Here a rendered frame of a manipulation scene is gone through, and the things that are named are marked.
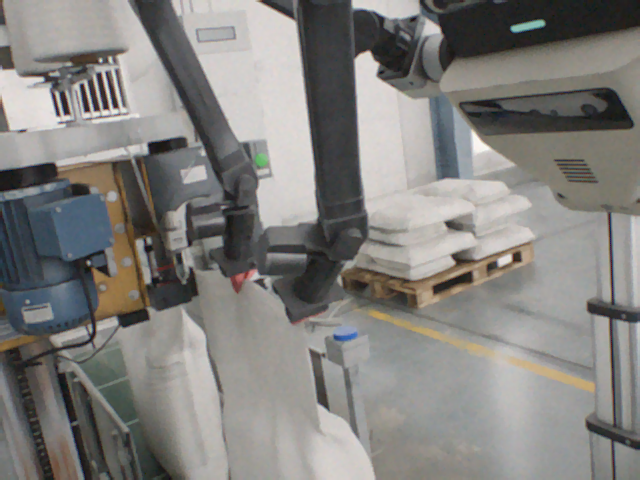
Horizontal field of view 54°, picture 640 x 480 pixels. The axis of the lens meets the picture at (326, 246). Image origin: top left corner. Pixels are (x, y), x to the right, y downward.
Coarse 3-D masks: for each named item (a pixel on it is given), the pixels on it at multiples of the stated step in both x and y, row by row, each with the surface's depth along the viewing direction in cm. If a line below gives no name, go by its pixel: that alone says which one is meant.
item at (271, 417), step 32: (224, 288) 129; (256, 288) 118; (224, 320) 131; (256, 320) 120; (288, 320) 103; (224, 352) 133; (256, 352) 126; (288, 352) 107; (224, 384) 132; (256, 384) 126; (288, 384) 110; (224, 416) 130; (256, 416) 120; (288, 416) 112; (320, 416) 113; (256, 448) 117; (288, 448) 110; (320, 448) 107; (352, 448) 109
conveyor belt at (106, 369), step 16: (112, 352) 295; (96, 368) 278; (112, 368) 275; (96, 384) 261; (112, 384) 258; (128, 384) 256; (112, 400) 243; (128, 400) 241; (128, 416) 228; (144, 448) 204; (144, 464) 194; (160, 464) 193
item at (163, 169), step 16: (192, 144) 153; (144, 160) 128; (160, 160) 130; (176, 160) 132; (192, 160) 134; (160, 176) 130; (176, 176) 132; (208, 176) 136; (160, 192) 131; (176, 192) 133; (192, 192) 135; (208, 192) 137; (256, 192) 143; (160, 208) 131; (176, 208) 133; (256, 208) 144; (160, 224) 132; (256, 224) 144; (160, 240) 132; (160, 256) 135; (160, 272) 138
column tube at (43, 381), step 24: (0, 360) 123; (48, 360) 128; (0, 384) 124; (48, 384) 129; (0, 408) 124; (24, 408) 127; (48, 408) 129; (24, 432) 127; (48, 432) 130; (24, 456) 128; (72, 456) 133
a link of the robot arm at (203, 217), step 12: (240, 180) 109; (252, 180) 110; (228, 192) 116; (240, 192) 110; (252, 192) 111; (192, 204) 111; (204, 204) 110; (216, 204) 111; (228, 204) 112; (240, 204) 111; (192, 216) 110; (204, 216) 111; (216, 216) 112; (192, 228) 111; (204, 228) 111; (216, 228) 112; (192, 240) 112
